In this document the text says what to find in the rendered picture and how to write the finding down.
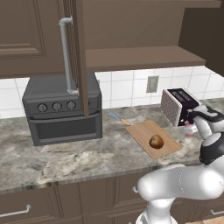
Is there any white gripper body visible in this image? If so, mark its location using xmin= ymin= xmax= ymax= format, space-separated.
xmin=191 ymin=104 xmax=212 ymax=121

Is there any red jam jar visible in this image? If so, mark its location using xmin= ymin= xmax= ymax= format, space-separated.
xmin=184 ymin=122 xmax=198 ymax=138

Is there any brown round bread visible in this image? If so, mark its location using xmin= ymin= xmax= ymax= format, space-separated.
xmin=149 ymin=133 xmax=165 ymax=151

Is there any wooden cutting board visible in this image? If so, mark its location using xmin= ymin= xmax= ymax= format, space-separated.
xmin=125 ymin=119 xmax=183 ymax=160

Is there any brown open cabinet door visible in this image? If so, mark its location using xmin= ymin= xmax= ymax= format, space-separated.
xmin=62 ymin=0 xmax=90 ymax=118

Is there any brown closed cabinet door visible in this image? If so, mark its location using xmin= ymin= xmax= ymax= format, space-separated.
xmin=0 ymin=0 xmax=67 ymax=79

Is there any white and black toaster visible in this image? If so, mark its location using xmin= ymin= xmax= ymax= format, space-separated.
xmin=159 ymin=87 xmax=202 ymax=128

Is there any blue and orange knife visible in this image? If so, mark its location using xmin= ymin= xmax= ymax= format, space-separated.
xmin=108 ymin=111 xmax=131 ymax=127

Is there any grey toaster oven knob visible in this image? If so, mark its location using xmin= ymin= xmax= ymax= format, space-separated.
xmin=52 ymin=101 xmax=63 ymax=112
xmin=66 ymin=100 xmax=77 ymax=111
xmin=37 ymin=102 xmax=49 ymax=114

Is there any dark grey toaster oven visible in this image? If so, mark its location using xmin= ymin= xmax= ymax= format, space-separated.
xmin=22 ymin=72 xmax=103 ymax=147

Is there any brown drawer front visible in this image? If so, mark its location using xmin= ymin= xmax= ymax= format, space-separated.
xmin=0 ymin=185 xmax=59 ymax=224

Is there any grey wall outlet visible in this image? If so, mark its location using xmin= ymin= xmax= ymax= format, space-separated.
xmin=146 ymin=75 xmax=160 ymax=95

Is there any brown open wall cabinet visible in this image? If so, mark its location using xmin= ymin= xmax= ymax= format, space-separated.
xmin=82 ymin=0 xmax=224 ymax=77

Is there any grey cabinet door handle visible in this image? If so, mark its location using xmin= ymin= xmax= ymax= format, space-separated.
xmin=59 ymin=16 xmax=80 ymax=95

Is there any grey drawer handle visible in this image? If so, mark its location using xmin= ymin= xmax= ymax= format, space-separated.
xmin=0 ymin=204 xmax=32 ymax=219

